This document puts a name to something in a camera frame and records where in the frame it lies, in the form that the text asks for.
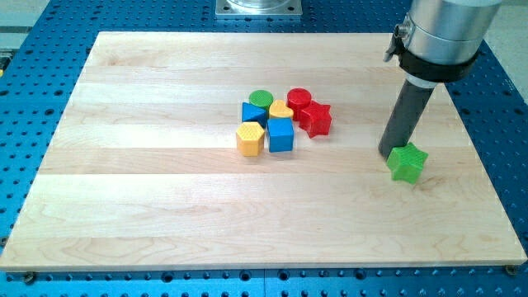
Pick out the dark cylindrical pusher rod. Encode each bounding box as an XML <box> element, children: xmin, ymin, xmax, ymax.
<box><xmin>378</xmin><ymin>79</ymin><xmax>436</xmax><ymax>160</ymax></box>

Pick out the blue cube block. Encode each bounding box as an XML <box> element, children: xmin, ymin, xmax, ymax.
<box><xmin>267</xmin><ymin>118</ymin><xmax>295</xmax><ymax>153</ymax></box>

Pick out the light wooden board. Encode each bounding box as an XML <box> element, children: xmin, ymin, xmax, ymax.
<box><xmin>1</xmin><ymin>32</ymin><xmax>526</xmax><ymax>271</ymax></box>

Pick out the yellow hexagon block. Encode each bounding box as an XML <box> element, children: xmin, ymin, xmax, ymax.
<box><xmin>236</xmin><ymin>122</ymin><xmax>265</xmax><ymax>157</ymax></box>

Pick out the blue triangle block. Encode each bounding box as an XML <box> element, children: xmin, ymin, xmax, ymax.
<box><xmin>242</xmin><ymin>102</ymin><xmax>268</xmax><ymax>129</ymax></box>

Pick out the red cylinder block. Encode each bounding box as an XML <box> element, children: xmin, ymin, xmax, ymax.
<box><xmin>286</xmin><ymin>87</ymin><xmax>312</xmax><ymax>121</ymax></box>

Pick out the blue perforated metal table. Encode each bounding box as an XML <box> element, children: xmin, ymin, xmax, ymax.
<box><xmin>1</xmin><ymin>1</ymin><xmax>527</xmax><ymax>296</ymax></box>

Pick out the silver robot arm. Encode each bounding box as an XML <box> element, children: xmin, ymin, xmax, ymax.
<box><xmin>384</xmin><ymin>0</ymin><xmax>502</xmax><ymax>85</ymax></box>

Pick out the red star block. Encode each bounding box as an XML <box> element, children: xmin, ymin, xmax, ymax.
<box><xmin>299</xmin><ymin>101</ymin><xmax>332</xmax><ymax>139</ymax></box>

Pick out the green star block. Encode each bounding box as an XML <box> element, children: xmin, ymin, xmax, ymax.
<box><xmin>387</xmin><ymin>142</ymin><xmax>429</xmax><ymax>184</ymax></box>

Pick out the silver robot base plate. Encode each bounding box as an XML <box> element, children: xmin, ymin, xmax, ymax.
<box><xmin>215</xmin><ymin>0</ymin><xmax>303</xmax><ymax>17</ymax></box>

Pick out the yellow heart block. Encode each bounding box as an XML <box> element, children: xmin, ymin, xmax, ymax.
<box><xmin>268</xmin><ymin>100</ymin><xmax>294</xmax><ymax>119</ymax></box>

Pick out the green cylinder block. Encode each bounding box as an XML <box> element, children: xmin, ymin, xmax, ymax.
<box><xmin>248</xmin><ymin>90</ymin><xmax>274</xmax><ymax>111</ymax></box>

